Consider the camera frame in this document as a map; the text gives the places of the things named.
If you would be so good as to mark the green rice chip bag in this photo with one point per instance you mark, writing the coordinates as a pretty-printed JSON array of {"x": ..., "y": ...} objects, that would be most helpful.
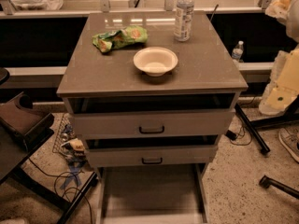
[{"x": 119, "y": 39}]

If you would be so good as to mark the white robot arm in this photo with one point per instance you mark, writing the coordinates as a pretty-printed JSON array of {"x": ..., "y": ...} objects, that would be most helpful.
[{"x": 287, "y": 13}]

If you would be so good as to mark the upper grey drawer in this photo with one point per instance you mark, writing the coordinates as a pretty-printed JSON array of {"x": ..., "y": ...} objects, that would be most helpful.
[{"x": 151, "y": 124}]

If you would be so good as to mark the grey drawer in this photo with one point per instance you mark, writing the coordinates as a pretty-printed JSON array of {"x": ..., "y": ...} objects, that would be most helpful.
[
  {"x": 115, "y": 157},
  {"x": 151, "y": 124}
]

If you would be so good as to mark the middle grey drawer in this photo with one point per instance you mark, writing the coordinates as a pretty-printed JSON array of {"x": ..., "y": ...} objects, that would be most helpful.
[{"x": 115, "y": 157}]

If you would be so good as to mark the grey drawer cabinet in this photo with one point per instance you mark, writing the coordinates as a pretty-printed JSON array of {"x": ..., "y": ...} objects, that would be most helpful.
[{"x": 205, "y": 78}]

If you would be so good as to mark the open bottom drawer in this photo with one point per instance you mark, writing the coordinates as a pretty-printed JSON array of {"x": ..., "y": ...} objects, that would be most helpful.
[{"x": 166, "y": 194}]

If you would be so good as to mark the black stand leg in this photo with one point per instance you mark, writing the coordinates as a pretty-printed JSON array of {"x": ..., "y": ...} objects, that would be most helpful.
[{"x": 264, "y": 147}]

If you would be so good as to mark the small water bottle on ledge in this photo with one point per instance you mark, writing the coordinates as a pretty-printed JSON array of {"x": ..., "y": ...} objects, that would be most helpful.
[{"x": 238, "y": 51}]

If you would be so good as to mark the black chair base leg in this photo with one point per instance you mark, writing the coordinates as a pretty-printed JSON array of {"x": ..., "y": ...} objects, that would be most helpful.
[{"x": 266, "y": 182}]

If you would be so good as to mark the white paper bowl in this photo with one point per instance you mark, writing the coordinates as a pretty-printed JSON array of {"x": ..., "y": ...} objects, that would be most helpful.
[{"x": 155, "y": 61}]

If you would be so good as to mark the clear water bottle on cabinet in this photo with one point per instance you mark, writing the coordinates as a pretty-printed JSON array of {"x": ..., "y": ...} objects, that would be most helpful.
[{"x": 183, "y": 19}]

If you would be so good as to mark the dark brown chair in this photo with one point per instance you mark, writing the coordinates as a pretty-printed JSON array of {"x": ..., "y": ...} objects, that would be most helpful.
[{"x": 23, "y": 131}]

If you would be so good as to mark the wire basket with clutter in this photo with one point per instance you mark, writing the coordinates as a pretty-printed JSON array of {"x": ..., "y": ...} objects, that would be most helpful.
[{"x": 67, "y": 144}]

